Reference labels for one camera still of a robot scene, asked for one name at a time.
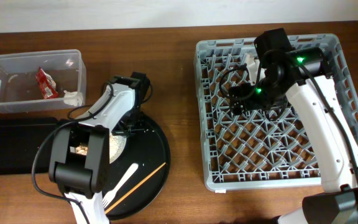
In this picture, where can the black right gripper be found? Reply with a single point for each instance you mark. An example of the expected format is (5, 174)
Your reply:
(248, 102)

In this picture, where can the rice and peanut leftovers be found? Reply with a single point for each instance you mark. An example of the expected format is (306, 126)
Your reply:
(81, 149)

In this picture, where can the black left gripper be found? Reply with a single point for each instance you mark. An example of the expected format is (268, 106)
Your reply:
(142, 126)

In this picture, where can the round black serving tray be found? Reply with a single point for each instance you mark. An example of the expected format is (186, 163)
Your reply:
(148, 147)

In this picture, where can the grey plate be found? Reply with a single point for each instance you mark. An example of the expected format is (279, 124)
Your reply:
(116, 147)

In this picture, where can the clear plastic waste bin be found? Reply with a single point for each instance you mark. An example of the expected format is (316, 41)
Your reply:
(19, 90)

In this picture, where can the black rectangular tray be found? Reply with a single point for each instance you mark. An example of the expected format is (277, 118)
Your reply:
(19, 142)

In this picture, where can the white plastic fork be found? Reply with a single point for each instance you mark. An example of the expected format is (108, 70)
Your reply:
(110, 195)

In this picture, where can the white tissue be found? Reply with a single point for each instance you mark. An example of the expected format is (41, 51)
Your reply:
(73, 98)

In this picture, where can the grey dishwasher rack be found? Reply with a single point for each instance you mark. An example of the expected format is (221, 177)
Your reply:
(260, 148)

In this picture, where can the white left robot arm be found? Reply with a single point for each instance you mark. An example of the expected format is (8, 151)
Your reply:
(79, 160)

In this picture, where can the wooden chopstick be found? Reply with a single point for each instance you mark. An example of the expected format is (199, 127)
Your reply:
(134, 188)

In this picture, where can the red snack wrapper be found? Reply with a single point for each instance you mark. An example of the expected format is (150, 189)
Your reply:
(46, 84)

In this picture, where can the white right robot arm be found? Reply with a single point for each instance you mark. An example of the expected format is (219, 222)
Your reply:
(303, 79)

